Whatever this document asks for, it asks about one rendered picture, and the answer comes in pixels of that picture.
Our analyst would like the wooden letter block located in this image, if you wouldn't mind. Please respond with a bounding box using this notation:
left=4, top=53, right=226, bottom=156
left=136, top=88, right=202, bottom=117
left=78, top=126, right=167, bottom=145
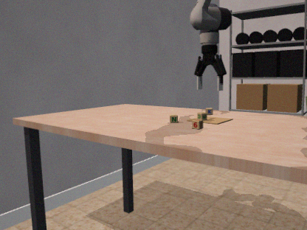
left=197, top=112, right=207, bottom=120
left=205, top=108, right=213, bottom=115
left=170, top=115, right=178, bottom=123
left=192, top=119, right=203, bottom=129

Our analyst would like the tan flat mat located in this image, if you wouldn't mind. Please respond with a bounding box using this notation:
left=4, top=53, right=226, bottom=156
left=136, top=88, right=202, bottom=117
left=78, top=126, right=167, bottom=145
left=188, top=116, right=233, bottom=125

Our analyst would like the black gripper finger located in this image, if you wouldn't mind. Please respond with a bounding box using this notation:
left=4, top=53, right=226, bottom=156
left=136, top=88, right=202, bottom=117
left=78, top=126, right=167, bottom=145
left=207, top=55, right=227, bottom=91
left=194, top=56, right=208, bottom=90

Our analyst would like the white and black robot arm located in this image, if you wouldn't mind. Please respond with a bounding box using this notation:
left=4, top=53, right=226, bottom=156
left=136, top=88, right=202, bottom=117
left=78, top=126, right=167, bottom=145
left=190, top=0, right=232, bottom=45

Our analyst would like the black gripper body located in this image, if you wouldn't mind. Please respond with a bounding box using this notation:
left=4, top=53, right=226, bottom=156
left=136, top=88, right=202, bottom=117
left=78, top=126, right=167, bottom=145
left=201, top=45, right=218, bottom=65

